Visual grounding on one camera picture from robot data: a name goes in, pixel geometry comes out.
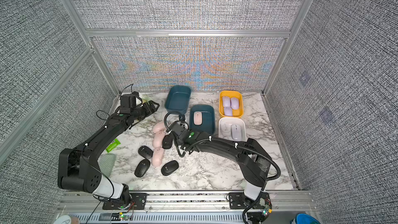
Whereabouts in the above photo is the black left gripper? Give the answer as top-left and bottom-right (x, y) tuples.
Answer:
(131, 100), (160, 121)

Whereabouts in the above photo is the pink mouse top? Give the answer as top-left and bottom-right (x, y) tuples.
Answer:
(152, 121), (166, 133)

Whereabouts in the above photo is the teal storage box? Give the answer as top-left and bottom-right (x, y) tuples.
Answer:
(189, 104), (216, 134)
(164, 85), (192, 115)

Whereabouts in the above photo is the peach pink mouse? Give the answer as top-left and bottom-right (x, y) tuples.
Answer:
(193, 111), (203, 125)

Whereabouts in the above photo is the white mouse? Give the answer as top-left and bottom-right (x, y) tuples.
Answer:
(231, 124), (242, 141)
(221, 123), (232, 138)

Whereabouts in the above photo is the white storage box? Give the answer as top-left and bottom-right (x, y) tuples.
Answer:
(219, 117), (247, 142)

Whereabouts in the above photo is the purple mouse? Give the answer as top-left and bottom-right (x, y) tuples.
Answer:
(222, 96), (231, 107)
(223, 107), (234, 117)
(230, 97), (240, 110)

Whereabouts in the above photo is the yellow storage box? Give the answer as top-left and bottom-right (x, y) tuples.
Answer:
(219, 90), (244, 118)

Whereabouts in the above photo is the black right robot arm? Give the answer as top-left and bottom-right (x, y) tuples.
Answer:
(163, 111), (282, 201)

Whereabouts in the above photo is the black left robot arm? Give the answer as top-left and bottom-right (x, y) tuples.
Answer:
(58, 92), (160, 205)

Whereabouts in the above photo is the green wavy plate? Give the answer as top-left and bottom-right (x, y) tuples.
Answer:
(140, 95), (152, 103)

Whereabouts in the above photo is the black mouse centre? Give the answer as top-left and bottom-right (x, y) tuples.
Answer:
(162, 134), (174, 150)

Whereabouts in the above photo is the black mouse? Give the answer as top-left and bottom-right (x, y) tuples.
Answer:
(134, 159), (150, 178)
(162, 134), (174, 150)
(161, 160), (179, 176)
(138, 145), (153, 160)

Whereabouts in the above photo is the black mouse lower right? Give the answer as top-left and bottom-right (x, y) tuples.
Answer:
(161, 160), (179, 176)

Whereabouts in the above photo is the green packet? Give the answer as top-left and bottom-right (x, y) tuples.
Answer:
(106, 139), (121, 153)

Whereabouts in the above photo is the black mouse lower left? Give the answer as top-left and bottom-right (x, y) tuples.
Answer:
(134, 159), (150, 178)

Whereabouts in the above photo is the green cloth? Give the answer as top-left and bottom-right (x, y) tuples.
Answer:
(98, 153), (117, 177)

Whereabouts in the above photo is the white round object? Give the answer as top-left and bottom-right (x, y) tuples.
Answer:
(53, 215), (80, 224)

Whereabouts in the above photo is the blue round object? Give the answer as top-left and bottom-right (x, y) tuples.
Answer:
(290, 213), (320, 224)

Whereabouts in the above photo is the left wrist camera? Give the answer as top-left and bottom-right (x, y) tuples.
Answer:
(131, 91), (140, 97)

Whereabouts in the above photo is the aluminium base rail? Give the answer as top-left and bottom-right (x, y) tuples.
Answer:
(53, 190), (321, 224)

